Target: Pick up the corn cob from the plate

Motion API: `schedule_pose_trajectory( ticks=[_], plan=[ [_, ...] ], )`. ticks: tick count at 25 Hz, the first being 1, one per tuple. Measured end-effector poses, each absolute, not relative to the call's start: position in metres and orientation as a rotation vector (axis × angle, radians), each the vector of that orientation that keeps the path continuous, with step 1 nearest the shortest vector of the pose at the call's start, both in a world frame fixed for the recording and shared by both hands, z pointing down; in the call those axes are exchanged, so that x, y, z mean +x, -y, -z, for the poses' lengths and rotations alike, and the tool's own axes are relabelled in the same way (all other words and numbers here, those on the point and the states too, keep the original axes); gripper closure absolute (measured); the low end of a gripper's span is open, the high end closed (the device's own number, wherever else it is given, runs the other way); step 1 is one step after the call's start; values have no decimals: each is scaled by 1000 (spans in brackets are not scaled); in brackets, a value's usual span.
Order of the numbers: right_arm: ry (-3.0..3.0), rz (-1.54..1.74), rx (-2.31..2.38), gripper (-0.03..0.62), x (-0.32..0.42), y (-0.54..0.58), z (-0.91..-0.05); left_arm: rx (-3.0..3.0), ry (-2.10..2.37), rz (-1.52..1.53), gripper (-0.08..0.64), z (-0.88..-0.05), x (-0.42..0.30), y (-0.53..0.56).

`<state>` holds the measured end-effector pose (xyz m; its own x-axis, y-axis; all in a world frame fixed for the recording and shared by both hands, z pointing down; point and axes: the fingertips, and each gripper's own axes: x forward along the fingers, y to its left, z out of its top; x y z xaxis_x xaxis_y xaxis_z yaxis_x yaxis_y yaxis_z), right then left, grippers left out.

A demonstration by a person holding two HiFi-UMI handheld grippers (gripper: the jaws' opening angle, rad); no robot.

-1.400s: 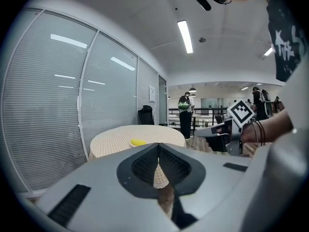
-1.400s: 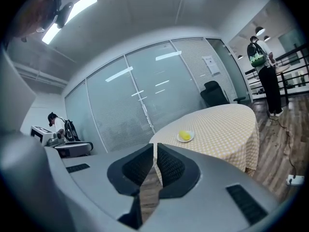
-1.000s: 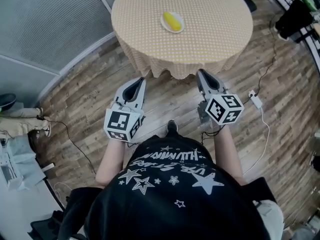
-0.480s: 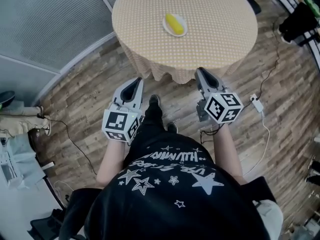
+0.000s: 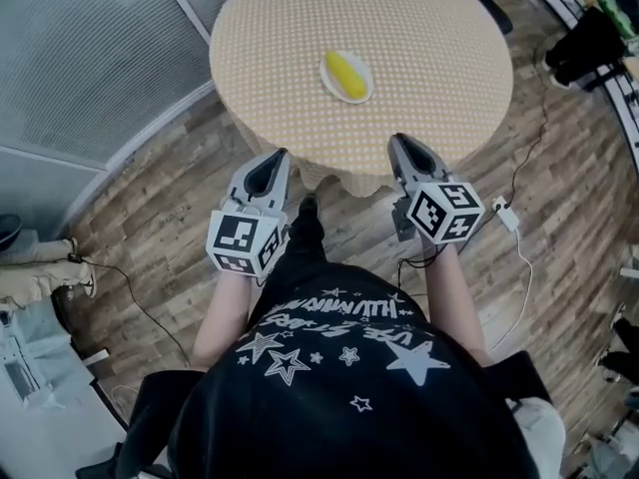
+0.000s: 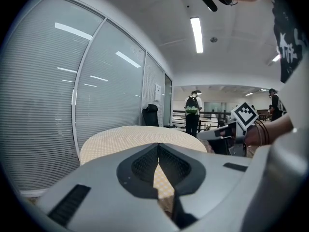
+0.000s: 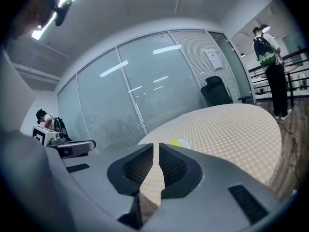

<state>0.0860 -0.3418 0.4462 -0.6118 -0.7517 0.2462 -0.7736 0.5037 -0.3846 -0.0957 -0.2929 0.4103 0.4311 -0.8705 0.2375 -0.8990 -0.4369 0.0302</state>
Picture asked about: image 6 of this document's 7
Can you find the black wrist bands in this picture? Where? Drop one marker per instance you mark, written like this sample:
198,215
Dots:
264,132

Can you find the person's right hand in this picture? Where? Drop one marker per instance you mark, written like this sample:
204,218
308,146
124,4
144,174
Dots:
252,136

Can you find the person's right forearm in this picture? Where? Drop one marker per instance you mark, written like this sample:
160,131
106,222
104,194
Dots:
277,129

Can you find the long ceiling light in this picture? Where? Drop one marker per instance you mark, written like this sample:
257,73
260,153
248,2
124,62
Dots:
196,35

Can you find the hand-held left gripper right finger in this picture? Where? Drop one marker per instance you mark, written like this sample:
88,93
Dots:
212,178

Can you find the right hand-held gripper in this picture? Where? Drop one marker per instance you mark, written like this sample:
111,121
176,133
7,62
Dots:
243,115

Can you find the person's glasses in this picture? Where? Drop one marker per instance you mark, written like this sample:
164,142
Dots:
229,0

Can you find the black star print shirt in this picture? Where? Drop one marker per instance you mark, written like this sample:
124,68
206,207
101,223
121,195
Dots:
289,33

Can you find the round ceiling fixture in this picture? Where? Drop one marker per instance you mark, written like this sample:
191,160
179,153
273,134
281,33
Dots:
213,39

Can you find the black office chair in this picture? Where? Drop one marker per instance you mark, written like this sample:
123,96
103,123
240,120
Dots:
150,116

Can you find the small ceiling light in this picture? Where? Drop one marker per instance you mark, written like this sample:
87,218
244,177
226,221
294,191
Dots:
276,57

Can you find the white paper notice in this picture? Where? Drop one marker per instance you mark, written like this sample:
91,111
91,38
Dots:
158,92

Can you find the round table with checkered tablecloth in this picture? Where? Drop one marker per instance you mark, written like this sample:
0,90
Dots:
135,136

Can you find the glass door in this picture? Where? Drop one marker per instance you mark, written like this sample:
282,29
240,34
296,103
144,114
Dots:
168,100

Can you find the black metal railing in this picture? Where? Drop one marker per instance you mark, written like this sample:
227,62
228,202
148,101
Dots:
212,120

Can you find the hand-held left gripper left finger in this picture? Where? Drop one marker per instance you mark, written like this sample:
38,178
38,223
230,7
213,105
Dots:
103,194

